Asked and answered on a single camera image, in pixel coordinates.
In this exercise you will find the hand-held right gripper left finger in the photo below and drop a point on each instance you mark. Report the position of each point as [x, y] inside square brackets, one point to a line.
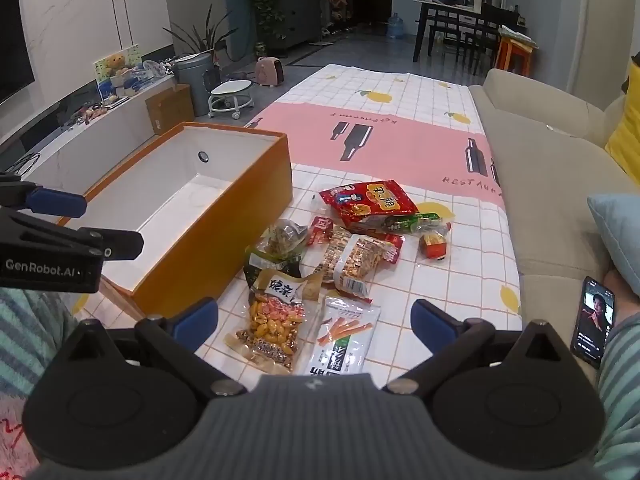
[196, 324]

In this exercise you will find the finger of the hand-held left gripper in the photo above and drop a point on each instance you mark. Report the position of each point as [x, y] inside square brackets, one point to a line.
[117, 245]
[57, 202]

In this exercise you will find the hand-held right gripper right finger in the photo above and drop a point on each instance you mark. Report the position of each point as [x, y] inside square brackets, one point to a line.
[431, 318]

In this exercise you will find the small red yellow snack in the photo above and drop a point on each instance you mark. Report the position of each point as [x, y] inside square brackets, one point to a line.
[433, 246]

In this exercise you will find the mixed nuts packet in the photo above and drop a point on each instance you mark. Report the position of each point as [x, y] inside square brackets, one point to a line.
[272, 320]

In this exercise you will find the clear peanut snack packet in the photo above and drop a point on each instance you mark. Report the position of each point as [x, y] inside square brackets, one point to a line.
[360, 257]

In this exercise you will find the white green snack packet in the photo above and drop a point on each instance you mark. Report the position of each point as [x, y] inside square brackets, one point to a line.
[340, 342]

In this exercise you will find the orange box with white inside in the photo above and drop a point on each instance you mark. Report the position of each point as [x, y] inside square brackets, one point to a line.
[235, 220]

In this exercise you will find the dark seeds packet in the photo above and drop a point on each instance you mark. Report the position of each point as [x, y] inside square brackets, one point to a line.
[280, 245]

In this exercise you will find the large red snack bag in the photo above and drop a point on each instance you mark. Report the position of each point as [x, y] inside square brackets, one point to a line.
[367, 205]

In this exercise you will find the small red snack packet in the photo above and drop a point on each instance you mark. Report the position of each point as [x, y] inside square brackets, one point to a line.
[319, 230]

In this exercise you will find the white television cabinet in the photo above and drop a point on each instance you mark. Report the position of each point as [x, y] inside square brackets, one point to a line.
[100, 130]

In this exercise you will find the brown cardboard box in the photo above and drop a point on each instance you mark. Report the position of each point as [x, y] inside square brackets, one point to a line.
[169, 109]

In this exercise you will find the picture with yellow toys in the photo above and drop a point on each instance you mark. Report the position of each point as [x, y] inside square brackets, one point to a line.
[115, 67]

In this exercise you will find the clutter pile on cabinet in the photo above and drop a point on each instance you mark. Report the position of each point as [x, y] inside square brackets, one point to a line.
[150, 70]

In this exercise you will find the black smartphone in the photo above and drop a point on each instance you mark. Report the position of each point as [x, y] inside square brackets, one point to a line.
[594, 317]

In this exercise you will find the black television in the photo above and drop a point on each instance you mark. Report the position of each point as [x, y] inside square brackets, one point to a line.
[12, 40]

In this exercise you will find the beige sofa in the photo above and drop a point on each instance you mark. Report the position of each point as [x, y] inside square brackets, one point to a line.
[545, 185]

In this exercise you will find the pink fuzzy cloth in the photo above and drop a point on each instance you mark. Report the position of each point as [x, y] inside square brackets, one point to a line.
[12, 440]

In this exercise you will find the grey trash bin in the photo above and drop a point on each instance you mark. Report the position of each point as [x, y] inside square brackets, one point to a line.
[196, 82]

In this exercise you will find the white round rolling stool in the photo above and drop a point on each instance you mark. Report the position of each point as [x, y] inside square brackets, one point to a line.
[231, 94]

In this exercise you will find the pink white printed tablecloth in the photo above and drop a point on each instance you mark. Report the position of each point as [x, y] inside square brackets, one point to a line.
[400, 125]

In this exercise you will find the person's striped trouser leg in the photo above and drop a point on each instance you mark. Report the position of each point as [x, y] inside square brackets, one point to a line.
[622, 375]

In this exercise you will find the light blue cushion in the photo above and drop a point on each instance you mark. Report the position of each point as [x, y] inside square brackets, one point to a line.
[617, 240]

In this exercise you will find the long-leaf potted plant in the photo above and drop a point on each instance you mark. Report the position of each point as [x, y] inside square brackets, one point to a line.
[202, 35]

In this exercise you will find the yellow cushion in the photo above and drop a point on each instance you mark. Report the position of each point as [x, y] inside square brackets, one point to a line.
[627, 135]

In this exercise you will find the orange stool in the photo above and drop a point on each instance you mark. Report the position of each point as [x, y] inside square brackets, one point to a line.
[515, 52]

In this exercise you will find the dark dining chair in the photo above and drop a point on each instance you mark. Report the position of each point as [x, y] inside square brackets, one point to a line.
[492, 27]
[445, 25]

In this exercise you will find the blue water bottle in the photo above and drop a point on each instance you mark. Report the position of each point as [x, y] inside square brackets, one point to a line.
[396, 26]

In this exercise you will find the dark chest of drawers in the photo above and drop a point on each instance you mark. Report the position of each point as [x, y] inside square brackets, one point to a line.
[300, 10]

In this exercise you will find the dark dining table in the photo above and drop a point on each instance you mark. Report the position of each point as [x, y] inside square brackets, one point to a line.
[450, 7]

